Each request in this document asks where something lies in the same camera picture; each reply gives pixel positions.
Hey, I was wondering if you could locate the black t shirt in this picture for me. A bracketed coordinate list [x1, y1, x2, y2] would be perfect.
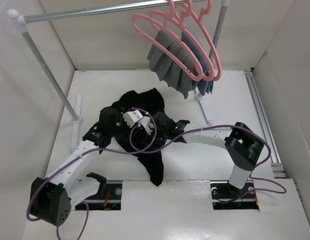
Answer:
[82, 87, 188, 187]

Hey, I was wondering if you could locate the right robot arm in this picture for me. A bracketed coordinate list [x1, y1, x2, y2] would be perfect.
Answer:
[153, 112, 266, 197]

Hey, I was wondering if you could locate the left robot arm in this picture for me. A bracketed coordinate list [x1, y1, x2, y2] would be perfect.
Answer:
[26, 107, 126, 227]

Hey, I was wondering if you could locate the grey t shirt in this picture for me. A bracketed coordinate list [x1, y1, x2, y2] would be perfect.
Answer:
[147, 30, 195, 99]

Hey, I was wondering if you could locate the blue t shirt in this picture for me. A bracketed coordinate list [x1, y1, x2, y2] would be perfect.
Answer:
[180, 26, 215, 96]

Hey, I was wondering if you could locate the front pink hanger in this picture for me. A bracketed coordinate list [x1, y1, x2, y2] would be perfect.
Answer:
[131, 10, 204, 81]

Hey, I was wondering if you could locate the pink hanger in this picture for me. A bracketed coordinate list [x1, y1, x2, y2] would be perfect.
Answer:
[131, 10, 204, 81]
[175, 0, 222, 82]
[140, 0, 222, 82]

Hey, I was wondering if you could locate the middle pink hanger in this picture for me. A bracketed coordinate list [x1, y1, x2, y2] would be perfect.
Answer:
[140, 0, 222, 82]

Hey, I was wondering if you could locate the rear pink hanger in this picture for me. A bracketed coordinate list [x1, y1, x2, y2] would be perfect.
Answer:
[175, 0, 222, 82]

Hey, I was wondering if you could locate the metal clothes rack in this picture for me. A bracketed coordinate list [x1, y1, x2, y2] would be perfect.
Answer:
[6, 0, 232, 153]

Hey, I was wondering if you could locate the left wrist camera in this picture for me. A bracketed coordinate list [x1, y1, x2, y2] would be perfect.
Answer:
[123, 110, 143, 128]

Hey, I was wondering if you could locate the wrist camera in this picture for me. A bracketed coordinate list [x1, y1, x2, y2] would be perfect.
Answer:
[139, 116, 155, 136]
[123, 110, 143, 128]

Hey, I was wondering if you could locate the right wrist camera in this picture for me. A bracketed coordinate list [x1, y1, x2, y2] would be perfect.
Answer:
[139, 116, 155, 136]

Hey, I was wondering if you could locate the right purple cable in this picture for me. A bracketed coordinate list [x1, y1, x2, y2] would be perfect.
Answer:
[129, 123, 287, 196]

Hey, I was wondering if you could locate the purple cable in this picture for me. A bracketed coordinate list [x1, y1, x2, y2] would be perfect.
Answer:
[26, 107, 158, 240]
[129, 123, 287, 196]

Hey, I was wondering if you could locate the aluminium rail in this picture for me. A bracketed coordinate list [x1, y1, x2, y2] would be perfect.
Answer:
[244, 70, 286, 179]

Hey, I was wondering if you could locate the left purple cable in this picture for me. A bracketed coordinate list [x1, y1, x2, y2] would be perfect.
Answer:
[26, 107, 158, 240]

